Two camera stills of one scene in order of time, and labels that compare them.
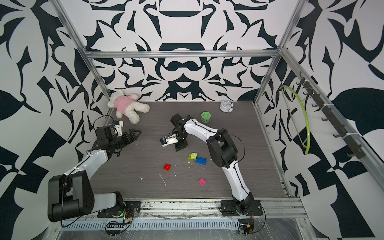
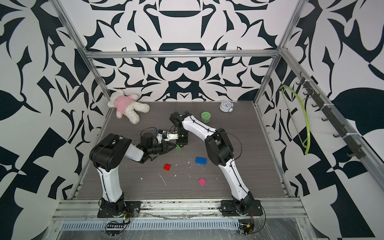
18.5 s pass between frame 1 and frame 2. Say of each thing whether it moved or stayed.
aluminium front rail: stayed
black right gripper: stayed
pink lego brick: stayed
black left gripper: moved
